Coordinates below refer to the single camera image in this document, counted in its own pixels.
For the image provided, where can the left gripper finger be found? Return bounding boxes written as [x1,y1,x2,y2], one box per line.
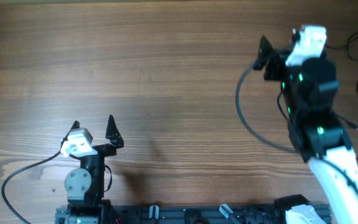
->
[105,114,124,148]
[61,121,80,146]

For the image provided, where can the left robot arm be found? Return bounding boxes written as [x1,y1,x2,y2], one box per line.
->
[54,115,124,224]

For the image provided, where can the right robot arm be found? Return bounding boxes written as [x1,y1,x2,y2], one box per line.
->
[251,37,358,223]

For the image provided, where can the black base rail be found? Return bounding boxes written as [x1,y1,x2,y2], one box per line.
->
[54,204,287,224]

